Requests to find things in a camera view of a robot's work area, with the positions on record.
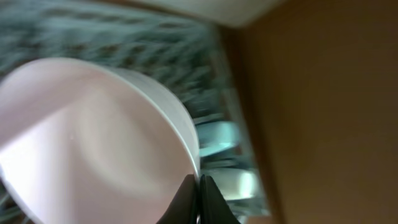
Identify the white cup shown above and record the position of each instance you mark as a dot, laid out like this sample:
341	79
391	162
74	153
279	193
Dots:
234	184

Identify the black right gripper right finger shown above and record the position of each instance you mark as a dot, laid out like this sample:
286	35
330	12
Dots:
213	207

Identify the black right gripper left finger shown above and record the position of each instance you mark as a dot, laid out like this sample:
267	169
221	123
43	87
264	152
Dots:
183	208

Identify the light blue cup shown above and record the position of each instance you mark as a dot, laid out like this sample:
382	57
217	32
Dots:
216	137

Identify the grey dishwasher rack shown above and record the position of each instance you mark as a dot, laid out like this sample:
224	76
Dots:
184	54

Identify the pink bowl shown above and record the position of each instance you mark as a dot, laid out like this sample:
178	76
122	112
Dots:
82	143

